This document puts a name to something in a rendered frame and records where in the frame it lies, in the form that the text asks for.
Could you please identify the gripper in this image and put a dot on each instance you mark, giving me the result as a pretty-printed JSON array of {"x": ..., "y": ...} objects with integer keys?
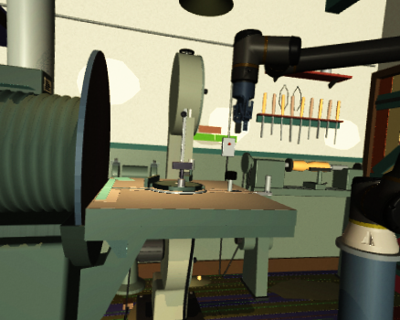
[{"x": 244, "y": 88}]

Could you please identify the green workbench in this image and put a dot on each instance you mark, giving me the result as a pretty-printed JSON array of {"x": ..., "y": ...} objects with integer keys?
[{"x": 313, "y": 226}]

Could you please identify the green rectangular box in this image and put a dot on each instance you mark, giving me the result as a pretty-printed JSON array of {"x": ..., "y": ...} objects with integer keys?
[{"x": 135, "y": 170}]

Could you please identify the white pendant switch box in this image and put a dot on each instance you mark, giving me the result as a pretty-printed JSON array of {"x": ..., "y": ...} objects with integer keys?
[{"x": 229, "y": 147}]

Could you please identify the red wall shelf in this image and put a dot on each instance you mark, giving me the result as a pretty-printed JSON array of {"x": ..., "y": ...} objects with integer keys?
[{"x": 333, "y": 76}]

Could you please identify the brown box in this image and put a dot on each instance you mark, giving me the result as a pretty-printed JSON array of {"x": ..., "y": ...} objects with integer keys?
[{"x": 209, "y": 129}]

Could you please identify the green wall shelf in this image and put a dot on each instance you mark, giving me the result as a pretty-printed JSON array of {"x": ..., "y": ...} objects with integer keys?
[{"x": 206, "y": 136}]

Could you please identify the green band saw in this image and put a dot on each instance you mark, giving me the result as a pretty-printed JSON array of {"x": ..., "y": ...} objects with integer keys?
[{"x": 186, "y": 83}]

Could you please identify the grey dust extraction pipe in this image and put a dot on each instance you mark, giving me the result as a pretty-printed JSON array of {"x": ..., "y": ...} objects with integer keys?
[{"x": 30, "y": 33}]

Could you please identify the green wood lathe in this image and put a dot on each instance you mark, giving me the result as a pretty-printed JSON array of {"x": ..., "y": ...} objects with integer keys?
[{"x": 269, "y": 169}]

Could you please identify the green and red chisel rack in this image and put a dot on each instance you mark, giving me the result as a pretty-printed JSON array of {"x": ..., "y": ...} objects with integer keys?
[{"x": 319, "y": 119}]

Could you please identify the dark green ceiling beam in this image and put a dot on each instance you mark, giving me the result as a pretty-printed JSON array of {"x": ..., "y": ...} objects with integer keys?
[{"x": 341, "y": 5}]

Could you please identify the silver stop post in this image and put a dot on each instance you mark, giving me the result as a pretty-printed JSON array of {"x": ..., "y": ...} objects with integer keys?
[{"x": 268, "y": 183}]

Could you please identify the small grey bottle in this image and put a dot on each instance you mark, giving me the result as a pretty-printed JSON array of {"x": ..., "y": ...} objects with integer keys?
[
  {"x": 115, "y": 169},
  {"x": 154, "y": 169}
]

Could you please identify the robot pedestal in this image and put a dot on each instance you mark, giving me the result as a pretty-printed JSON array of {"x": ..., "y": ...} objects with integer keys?
[{"x": 366, "y": 286}]

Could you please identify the black expansion knob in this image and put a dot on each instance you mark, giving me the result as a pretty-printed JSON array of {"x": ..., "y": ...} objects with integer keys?
[{"x": 231, "y": 175}]

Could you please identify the brown shelf unit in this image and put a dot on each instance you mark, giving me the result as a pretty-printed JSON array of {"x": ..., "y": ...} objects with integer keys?
[{"x": 386, "y": 126}]

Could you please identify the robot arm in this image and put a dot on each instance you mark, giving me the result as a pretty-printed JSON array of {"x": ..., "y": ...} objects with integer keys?
[{"x": 336, "y": 53}]

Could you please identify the dark sanding disc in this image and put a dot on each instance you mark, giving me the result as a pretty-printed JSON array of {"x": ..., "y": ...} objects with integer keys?
[{"x": 95, "y": 133}]

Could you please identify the green duct box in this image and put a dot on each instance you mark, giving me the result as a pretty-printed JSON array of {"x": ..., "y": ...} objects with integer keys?
[{"x": 17, "y": 78}]

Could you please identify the dark ceiling lamp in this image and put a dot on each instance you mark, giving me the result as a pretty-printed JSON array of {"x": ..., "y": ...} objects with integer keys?
[{"x": 205, "y": 6}]

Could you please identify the yellow wooden turning blank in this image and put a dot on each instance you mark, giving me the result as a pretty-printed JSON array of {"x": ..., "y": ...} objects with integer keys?
[{"x": 311, "y": 165}]

